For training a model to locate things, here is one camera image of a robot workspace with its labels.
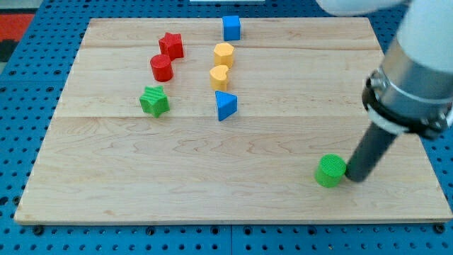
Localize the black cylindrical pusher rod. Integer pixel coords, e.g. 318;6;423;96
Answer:
345;123;397;183

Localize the green cylinder block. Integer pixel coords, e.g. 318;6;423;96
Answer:
314;154;346;188

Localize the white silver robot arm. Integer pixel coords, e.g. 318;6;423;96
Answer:
345;0;452;182

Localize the blue triangle block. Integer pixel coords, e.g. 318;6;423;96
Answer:
215;91;238;121

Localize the yellow heart block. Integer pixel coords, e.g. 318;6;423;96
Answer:
210;65;229;91

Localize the yellow hexagon block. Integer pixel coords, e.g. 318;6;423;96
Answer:
213;42;234;68

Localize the blue cube block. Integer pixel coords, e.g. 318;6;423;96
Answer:
222;16;241;41

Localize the wooden board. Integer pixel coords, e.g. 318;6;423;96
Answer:
14;18;452;225

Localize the green star block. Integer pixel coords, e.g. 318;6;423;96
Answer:
139;86;170;118

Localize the red star block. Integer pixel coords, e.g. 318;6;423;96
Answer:
159;33;184;61

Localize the red cylinder block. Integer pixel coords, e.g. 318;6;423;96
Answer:
150;55;173;82

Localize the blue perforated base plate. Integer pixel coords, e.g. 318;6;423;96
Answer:
1;0;452;254

